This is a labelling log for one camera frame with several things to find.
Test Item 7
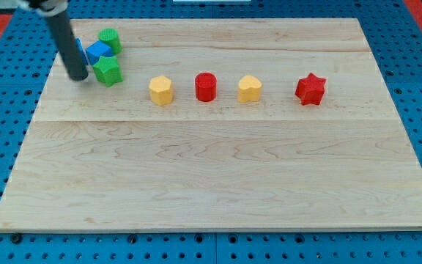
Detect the green star block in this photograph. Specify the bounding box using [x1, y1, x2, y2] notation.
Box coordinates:
[92, 56, 123, 87]

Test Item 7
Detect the yellow heart block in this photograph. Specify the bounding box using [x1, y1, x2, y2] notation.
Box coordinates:
[237, 75, 262, 103]

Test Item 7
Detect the red star block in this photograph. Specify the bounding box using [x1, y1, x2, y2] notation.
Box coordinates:
[295, 73, 327, 106]

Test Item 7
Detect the blue block behind rod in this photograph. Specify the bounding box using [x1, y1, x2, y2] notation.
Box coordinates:
[75, 38, 89, 65]

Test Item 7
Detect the white rod mount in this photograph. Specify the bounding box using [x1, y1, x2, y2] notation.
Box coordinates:
[16, 0, 68, 17]

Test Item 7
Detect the blue cube block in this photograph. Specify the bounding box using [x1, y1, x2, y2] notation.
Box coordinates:
[86, 41, 114, 65]

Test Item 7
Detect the wooden board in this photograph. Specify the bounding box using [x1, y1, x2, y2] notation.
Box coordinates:
[0, 18, 422, 233]

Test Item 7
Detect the red cylinder block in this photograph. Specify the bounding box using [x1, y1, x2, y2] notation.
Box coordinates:
[195, 72, 217, 102]

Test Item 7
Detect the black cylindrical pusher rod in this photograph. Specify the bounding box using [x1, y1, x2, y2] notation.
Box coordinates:
[45, 10, 88, 81]

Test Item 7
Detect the yellow hexagon block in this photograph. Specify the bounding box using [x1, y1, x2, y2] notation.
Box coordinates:
[149, 76, 174, 106]

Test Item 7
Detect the green cylinder block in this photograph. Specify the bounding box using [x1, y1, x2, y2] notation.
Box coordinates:
[98, 28, 122, 54]

